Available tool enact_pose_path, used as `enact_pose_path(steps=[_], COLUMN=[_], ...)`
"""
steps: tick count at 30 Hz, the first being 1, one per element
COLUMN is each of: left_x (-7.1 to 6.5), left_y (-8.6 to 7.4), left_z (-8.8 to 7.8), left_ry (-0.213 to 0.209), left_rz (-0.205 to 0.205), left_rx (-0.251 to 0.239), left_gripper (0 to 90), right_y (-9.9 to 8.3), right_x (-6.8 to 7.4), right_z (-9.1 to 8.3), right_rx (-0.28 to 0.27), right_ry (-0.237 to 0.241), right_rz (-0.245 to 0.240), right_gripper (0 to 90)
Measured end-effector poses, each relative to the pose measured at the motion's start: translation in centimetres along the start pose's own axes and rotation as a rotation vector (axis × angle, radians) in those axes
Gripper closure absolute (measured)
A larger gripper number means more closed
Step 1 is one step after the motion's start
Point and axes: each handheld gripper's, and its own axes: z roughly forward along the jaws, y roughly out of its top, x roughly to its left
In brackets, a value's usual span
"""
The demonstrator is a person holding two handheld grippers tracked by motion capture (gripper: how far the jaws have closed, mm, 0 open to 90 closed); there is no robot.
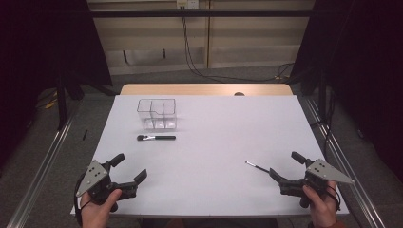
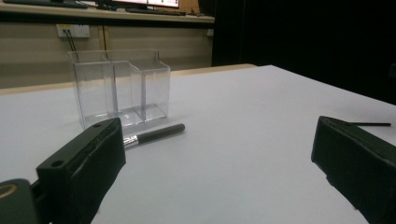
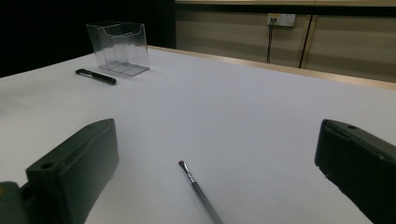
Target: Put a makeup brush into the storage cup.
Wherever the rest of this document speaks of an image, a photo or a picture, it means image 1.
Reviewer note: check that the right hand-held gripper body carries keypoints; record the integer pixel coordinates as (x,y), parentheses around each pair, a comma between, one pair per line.
(323,172)

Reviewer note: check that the black makeup brush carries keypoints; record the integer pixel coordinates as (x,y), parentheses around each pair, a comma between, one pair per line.
(164,137)

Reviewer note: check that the aluminium floor rail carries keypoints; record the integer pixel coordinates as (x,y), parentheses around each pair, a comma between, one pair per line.
(348,164)
(47,164)

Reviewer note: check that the person's right hand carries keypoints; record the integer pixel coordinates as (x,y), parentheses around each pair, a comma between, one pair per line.
(323,209)

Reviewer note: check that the white wall outlet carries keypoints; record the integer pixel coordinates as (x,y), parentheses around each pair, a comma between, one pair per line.
(187,3)

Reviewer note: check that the person's left hand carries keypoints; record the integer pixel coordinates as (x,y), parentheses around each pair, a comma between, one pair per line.
(96,215)

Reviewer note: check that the black metal stand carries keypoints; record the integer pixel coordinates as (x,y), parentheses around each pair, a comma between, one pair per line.
(61,104)

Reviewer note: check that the black metal crossbar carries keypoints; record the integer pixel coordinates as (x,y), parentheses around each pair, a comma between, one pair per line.
(202,13)

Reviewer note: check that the thin black eyeliner brush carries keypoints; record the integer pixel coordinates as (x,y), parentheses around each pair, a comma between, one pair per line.
(256,166)

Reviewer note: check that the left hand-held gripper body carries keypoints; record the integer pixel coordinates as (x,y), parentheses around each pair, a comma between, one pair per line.
(95,177)

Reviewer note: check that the clear plastic organizer box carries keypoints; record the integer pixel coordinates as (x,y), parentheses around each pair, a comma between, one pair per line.
(160,123)

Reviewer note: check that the brown table grommet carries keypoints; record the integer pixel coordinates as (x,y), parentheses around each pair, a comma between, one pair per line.
(239,93)

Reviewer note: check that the white table mat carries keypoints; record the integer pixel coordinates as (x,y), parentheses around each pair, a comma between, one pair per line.
(221,133)

